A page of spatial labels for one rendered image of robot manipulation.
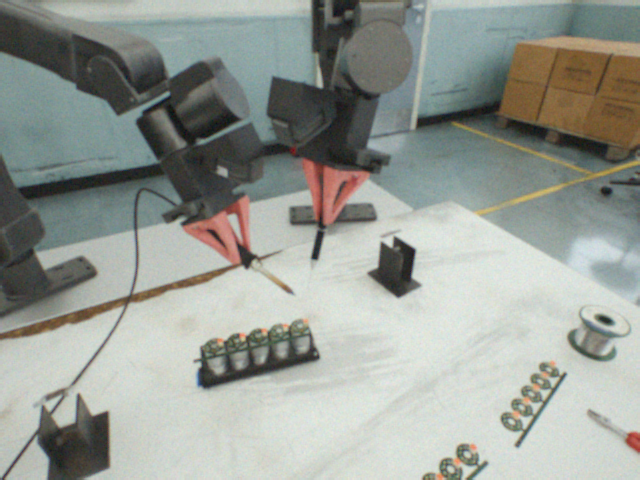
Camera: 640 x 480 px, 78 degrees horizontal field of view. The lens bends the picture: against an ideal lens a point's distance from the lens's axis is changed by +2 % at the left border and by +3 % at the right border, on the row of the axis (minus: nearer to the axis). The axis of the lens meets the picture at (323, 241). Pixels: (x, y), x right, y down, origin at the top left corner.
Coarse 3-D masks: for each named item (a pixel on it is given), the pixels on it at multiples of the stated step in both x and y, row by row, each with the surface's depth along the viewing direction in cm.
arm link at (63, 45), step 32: (0, 0) 40; (0, 32) 41; (32, 32) 40; (64, 32) 39; (96, 32) 41; (128, 32) 44; (64, 64) 40; (128, 64) 39; (160, 64) 44; (96, 96) 42
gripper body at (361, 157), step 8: (336, 88) 42; (360, 96) 41; (376, 104) 43; (368, 136) 44; (320, 144) 43; (328, 144) 42; (336, 152) 43; (344, 152) 41; (352, 152) 41; (360, 152) 40; (368, 152) 41; (376, 152) 44; (344, 160) 45; (352, 160) 41; (360, 160) 40; (368, 160) 41; (384, 160) 44
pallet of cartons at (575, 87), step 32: (512, 64) 354; (544, 64) 331; (576, 64) 312; (608, 64) 296; (512, 96) 363; (544, 96) 342; (576, 96) 319; (608, 96) 301; (576, 128) 327; (608, 128) 308
